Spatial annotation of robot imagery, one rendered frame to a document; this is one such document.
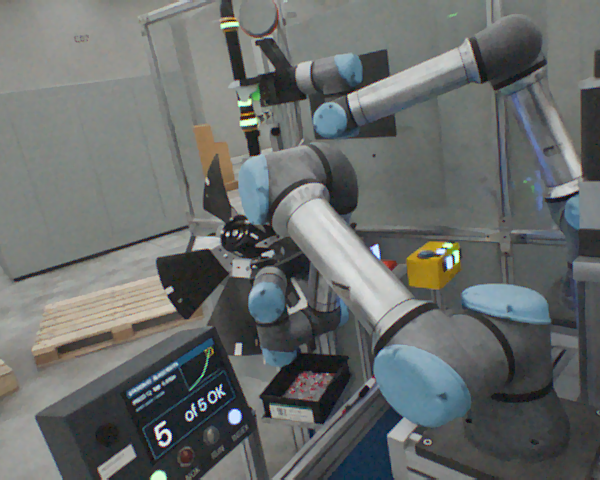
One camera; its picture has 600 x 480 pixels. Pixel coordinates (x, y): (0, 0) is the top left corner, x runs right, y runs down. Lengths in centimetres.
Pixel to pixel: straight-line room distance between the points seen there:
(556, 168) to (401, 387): 76
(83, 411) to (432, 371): 45
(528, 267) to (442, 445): 118
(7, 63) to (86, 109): 680
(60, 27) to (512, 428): 1353
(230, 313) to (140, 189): 564
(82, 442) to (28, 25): 1322
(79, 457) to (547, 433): 63
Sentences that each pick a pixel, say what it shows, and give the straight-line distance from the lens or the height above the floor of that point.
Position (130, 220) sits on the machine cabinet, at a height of 33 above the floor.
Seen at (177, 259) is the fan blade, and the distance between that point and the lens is 172.
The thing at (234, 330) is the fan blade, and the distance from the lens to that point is 149.
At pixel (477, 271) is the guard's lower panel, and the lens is 205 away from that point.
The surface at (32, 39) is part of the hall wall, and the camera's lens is 1377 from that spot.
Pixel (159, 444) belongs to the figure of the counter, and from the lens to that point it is 82.
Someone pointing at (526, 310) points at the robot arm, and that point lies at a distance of 77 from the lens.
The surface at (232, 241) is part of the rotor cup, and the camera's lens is 155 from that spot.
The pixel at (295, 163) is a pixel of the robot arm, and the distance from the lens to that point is 90.
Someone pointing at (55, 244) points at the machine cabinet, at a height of 30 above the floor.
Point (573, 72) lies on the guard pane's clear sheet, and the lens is 182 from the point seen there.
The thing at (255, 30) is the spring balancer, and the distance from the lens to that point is 217.
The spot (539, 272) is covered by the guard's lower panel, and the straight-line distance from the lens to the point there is 198.
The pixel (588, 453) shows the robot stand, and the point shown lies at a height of 104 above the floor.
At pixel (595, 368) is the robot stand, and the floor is 106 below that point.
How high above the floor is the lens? 160
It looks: 16 degrees down
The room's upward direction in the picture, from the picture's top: 10 degrees counter-clockwise
